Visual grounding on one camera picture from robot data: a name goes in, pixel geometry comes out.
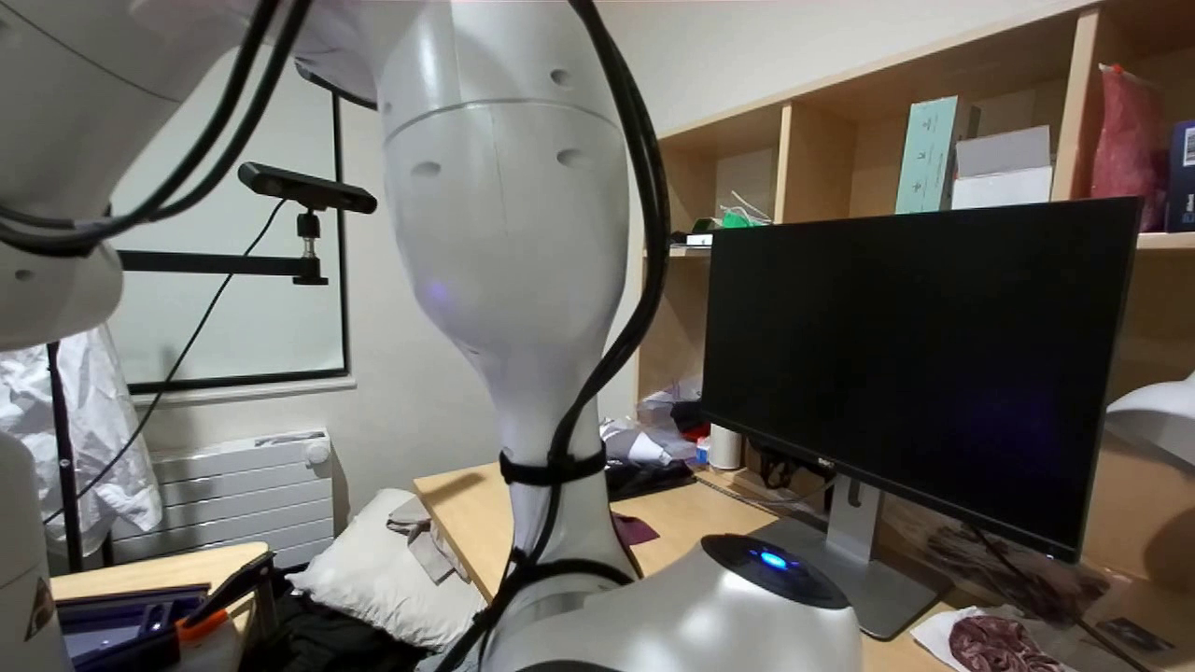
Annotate black bag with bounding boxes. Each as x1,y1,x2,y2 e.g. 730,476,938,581
603,454,697,504

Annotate purple cloth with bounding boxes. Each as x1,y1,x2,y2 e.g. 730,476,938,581
612,511,665,554

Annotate black computer monitor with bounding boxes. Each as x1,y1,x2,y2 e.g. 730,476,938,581
697,194,1146,562

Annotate wooden bookshelf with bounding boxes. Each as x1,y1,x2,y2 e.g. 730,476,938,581
633,0,1195,423

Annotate white pillow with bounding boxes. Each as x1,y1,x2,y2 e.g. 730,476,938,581
287,485,492,652

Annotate silver monitor stand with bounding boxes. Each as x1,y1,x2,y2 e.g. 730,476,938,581
745,475,944,647

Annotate teal book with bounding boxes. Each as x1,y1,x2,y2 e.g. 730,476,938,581
893,92,964,215

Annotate white radiator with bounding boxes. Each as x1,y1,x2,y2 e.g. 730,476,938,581
147,424,341,570

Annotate white box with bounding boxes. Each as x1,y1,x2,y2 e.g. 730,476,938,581
949,123,1062,213

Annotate dark red patterned cloth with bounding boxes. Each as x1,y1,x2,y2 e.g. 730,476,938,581
910,602,1112,672

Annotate white plastic cover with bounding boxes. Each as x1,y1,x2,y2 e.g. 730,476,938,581
0,323,170,554

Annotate purple tray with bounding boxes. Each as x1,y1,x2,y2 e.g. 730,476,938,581
54,578,216,672

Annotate red pouch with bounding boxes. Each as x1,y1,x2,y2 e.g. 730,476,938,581
1086,60,1178,208

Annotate black velcro strap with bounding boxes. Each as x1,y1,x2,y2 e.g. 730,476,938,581
498,444,612,494

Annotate black stereo camera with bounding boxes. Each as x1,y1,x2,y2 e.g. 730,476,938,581
234,157,380,221

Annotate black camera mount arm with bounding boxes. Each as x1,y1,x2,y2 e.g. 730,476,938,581
115,208,335,291

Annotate orange handled tool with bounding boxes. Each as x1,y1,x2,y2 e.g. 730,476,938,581
170,556,273,649

